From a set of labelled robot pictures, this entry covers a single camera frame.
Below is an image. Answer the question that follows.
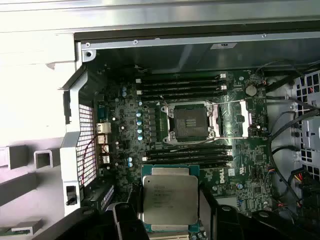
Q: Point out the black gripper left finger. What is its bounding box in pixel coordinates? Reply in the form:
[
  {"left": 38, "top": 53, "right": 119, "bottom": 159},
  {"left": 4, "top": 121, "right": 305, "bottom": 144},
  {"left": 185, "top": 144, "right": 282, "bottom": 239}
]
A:
[{"left": 37, "top": 186, "right": 151, "bottom": 240}]

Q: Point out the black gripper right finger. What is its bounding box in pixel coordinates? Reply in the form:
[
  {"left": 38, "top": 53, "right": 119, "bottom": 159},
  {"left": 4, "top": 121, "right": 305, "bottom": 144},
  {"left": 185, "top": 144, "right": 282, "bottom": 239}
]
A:
[{"left": 198, "top": 186, "right": 313, "bottom": 240}]

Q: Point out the silver CPU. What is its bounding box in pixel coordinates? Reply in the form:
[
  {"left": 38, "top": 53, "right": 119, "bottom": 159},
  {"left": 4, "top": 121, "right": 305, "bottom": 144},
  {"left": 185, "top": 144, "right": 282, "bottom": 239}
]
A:
[{"left": 141, "top": 164, "right": 201, "bottom": 232}]

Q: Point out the metal CPU locking lever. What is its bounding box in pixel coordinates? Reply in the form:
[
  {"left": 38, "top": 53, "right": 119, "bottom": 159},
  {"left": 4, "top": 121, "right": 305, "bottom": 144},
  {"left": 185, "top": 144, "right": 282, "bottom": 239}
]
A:
[
  {"left": 159, "top": 94, "right": 173, "bottom": 113},
  {"left": 168, "top": 138, "right": 217, "bottom": 153}
]

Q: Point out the black RAM slot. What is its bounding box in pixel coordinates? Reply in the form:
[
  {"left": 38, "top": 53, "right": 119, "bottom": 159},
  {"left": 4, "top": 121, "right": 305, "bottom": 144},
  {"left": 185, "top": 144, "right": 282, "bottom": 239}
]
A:
[
  {"left": 147, "top": 156, "right": 233, "bottom": 164},
  {"left": 147, "top": 146, "right": 232, "bottom": 153},
  {"left": 136, "top": 89, "right": 226, "bottom": 99},
  {"left": 136, "top": 78, "right": 226, "bottom": 86},
  {"left": 139, "top": 72, "right": 228, "bottom": 80},
  {"left": 139, "top": 84, "right": 228, "bottom": 92},
  {"left": 143, "top": 161, "right": 233, "bottom": 170},
  {"left": 147, "top": 151, "right": 233, "bottom": 158}
]

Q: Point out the CPU socket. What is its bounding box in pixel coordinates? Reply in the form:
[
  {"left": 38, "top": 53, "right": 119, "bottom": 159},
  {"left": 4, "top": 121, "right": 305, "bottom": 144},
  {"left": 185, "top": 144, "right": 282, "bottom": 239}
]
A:
[{"left": 159, "top": 101, "right": 217, "bottom": 146}]

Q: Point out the green motherboard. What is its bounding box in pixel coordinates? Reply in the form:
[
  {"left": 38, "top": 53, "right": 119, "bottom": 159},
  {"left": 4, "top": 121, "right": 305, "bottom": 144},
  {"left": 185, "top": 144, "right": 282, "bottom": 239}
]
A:
[{"left": 93, "top": 67, "right": 276, "bottom": 240}]

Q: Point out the grey open PC case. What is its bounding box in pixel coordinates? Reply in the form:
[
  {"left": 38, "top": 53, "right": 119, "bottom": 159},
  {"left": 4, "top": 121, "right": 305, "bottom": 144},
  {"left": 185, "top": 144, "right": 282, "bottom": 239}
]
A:
[{"left": 57, "top": 23, "right": 320, "bottom": 240}]

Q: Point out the silver ethernet port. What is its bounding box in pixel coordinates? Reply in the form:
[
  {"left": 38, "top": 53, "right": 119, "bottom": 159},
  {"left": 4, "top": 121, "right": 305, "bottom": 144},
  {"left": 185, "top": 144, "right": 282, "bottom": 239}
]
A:
[{"left": 95, "top": 122, "right": 111, "bottom": 135}]

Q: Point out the green RAM stick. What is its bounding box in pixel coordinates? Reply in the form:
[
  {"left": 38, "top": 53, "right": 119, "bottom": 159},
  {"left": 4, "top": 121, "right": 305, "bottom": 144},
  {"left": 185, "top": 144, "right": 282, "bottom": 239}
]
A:
[{"left": 0, "top": 226, "right": 16, "bottom": 237}]

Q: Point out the silver disk bay cage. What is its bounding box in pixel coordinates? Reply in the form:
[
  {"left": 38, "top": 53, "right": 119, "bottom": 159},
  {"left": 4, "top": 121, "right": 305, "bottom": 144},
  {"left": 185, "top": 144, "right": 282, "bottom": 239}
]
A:
[{"left": 289, "top": 67, "right": 320, "bottom": 181}]

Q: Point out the grey parts rack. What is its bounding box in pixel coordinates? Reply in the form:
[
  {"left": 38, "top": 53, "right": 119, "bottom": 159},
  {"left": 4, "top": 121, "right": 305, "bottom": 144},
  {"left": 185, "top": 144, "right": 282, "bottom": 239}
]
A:
[{"left": 0, "top": 143, "right": 62, "bottom": 240}]

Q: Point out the white case sticker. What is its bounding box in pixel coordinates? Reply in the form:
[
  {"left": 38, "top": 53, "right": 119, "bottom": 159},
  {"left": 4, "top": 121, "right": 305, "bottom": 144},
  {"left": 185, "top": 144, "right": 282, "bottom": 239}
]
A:
[{"left": 210, "top": 42, "right": 238, "bottom": 50}]

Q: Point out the black wire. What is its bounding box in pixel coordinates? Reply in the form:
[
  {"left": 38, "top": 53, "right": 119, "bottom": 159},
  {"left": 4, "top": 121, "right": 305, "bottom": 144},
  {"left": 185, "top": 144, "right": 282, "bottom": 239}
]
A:
[
  {"left": 270, "top": 145, "right": 301, "bottom": 204},
  {"left": 254, "top": 59, "right": 305, "bottom": 78},
  {"left": 265, "top": 94, "right": 320, "bottom": 111}
]

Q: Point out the thin red wire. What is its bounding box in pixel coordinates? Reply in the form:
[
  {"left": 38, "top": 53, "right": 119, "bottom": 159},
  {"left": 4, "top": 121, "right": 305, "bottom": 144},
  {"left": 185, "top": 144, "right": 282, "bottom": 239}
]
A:
[{"left": 79, "top": 133, "right": 107, "bottom": 186}]

